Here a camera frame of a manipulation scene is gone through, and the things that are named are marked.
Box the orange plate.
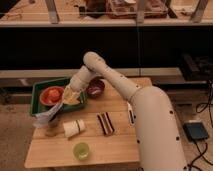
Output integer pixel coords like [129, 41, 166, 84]
[39, 86, 64, 106]

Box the dark red bowl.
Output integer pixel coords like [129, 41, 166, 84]
[86, 79, 105, 98]

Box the black foot pedal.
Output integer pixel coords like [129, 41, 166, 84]
[183, 122, 209, 141]

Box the green plastic cup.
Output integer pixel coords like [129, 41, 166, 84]
[73, 142, 90, 160]

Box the striped cloth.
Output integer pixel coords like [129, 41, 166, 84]
[97, 112, 115, 136]

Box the green plastic tray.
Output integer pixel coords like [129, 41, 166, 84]
[30, 78, 87, 117]

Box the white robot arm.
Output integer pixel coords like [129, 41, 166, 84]
[64, 52, 187, 171]

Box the yellow banana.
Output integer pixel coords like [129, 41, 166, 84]
[62, 87, 80, 105]

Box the black cable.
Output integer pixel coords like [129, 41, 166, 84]
[187, 79, 213, 171]

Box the white paper cup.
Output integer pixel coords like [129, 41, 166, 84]
[63, 120, 86, 138]

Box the orange fruit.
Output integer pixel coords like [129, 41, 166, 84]
[47, 89, 60, 103]

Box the wooden table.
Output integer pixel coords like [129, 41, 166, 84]
[23, 77, 153, 171]

